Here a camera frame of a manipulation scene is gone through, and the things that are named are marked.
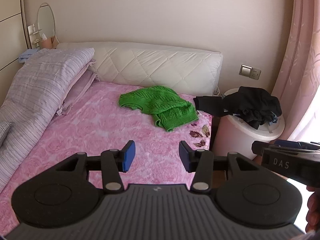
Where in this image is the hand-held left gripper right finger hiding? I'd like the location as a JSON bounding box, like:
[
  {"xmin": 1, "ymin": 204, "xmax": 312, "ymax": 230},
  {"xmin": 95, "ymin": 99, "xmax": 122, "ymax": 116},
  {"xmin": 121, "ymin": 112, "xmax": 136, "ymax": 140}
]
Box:
[{"xmin": 179, "ymin": 140, "xmax": 260, "ymax": 195}]

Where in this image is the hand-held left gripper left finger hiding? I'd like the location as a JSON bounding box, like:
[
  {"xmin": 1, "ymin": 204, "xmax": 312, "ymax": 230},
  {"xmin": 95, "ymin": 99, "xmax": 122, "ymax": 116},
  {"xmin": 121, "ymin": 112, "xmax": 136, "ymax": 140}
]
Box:
[{"xmin": 55, "ymin": 140, "xmax": 136, "ymax": 195}]

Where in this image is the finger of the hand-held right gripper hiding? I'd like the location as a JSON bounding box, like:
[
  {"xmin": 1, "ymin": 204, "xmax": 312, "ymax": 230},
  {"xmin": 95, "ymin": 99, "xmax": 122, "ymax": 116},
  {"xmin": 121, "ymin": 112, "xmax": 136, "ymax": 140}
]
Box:
[
  {"xmin": 271, "ymin": 140, "xmax": 320, "ymax": 151},
  {"xmin": 252, "ymin": 140, "xmax": 272, "ymax": 165}
]

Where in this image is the green knitted sweater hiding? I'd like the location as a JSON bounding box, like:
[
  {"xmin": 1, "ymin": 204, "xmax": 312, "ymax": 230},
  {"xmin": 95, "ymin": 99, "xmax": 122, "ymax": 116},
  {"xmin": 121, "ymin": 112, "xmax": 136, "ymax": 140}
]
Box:
[{"xmin": 118, "ymin": 85, "xmax": 199, "ymax": 132}]

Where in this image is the person's right hand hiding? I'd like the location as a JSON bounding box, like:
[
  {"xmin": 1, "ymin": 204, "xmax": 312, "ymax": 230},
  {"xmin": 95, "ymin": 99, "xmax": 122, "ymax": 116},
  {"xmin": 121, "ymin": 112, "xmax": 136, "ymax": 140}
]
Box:
[{"xmin": 306, "ymin": 187, "xmax": 320, "ymax": 233}]

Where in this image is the white round laundry basket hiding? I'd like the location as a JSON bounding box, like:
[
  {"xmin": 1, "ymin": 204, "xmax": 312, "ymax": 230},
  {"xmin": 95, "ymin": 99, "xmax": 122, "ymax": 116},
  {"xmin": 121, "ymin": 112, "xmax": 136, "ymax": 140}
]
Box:
[{"xmin": 214, "ymin": 88, "xmax": 285, "ymax": 161}]

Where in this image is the pink floral blanket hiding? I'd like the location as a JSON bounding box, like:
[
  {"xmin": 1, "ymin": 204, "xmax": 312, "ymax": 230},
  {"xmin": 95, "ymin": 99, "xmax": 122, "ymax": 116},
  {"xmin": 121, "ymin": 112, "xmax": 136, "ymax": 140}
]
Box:
[{"xmin": 0, "ymin": 80, "xmax": 213, "ymax": 235}]

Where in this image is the black garment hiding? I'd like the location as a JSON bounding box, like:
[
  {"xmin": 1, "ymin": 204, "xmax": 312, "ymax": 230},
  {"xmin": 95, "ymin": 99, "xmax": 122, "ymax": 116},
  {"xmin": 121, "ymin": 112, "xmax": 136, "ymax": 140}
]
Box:
[{"xmin": 193, "ymin": 86, "xmax": 282, "ymax": 130}]

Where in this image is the pink pillow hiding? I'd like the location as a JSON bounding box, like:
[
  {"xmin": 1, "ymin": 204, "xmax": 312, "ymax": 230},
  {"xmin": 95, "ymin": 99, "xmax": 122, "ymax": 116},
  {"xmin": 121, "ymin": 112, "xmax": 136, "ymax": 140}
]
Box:
[
  {"xmin": 55, "ymin": 71, "xmax": 100, "ymax": 117},
  {"xmin": 62, "ymin": 59, "xmax": 97, "ymax": 103}
]

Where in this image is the pink curtain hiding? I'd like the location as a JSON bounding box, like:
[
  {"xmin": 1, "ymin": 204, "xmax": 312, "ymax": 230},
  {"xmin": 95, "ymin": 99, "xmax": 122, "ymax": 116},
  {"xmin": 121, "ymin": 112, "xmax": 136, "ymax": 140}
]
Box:
[{"xmin": 271, "ymin": 0, "xmax": 320, "ymax": 146}]

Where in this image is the white quilted headboard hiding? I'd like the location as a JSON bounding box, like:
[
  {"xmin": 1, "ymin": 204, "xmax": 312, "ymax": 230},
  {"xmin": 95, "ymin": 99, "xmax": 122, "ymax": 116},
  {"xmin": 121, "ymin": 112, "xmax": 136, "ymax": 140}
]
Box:
[{"xmin": 55, "ymin": 42, "xmax": 223, "ymax": 96}]

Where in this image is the lilac striped duvet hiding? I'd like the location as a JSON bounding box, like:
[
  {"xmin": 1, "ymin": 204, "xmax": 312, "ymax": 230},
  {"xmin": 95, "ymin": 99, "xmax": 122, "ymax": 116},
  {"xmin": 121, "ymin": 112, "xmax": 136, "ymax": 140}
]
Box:
[{"xmin": 0, "ymin": 47, "xmax": 96, "ymax": 191}]

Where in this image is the grey pillow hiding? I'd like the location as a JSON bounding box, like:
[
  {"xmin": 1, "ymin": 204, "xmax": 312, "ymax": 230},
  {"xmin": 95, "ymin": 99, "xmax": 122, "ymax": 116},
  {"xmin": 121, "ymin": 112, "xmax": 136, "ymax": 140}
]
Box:
[{"xmin": 0, "ymin": 121, "xmax": 13, "ymax": 143}]

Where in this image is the pink tissue box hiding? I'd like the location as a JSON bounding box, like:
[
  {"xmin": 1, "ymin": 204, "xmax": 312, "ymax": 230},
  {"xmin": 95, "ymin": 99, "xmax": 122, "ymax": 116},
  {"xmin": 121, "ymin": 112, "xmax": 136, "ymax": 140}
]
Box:
[{"xmin": 41, "ymin": 33, "xmax": 54, "ymax": 49}]

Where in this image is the light blue cloth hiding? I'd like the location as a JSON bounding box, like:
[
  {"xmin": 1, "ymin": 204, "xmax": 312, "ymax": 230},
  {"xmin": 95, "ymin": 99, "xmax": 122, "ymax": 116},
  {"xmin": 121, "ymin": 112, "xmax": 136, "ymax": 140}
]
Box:
[{"xmin": 18, "ymin": 49, "xmax": 38, "ymax": 63}]

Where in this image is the white ornate stand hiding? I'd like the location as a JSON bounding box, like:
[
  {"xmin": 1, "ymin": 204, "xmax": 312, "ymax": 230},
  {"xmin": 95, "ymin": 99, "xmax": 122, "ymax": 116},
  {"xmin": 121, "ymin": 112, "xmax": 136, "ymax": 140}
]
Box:
[{"xmin": 27, "ymin": 23, "xmax": 42, "ymax": 48}]

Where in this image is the cream wardrobe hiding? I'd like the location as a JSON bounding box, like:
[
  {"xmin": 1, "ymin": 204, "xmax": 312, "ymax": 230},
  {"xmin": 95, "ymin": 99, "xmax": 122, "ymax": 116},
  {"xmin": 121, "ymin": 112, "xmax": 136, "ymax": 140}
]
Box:
[{"xmin": 0, "ymin": 0, "xmax": 28, "ymax": 73}]

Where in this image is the oval wall mirror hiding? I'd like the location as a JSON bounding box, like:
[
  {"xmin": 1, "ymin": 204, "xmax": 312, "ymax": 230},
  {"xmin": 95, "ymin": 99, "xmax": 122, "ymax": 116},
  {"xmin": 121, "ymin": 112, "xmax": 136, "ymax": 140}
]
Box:
[{"xmin": 37, "ymin": 2, "xmax": 59, "ymax": 43}]

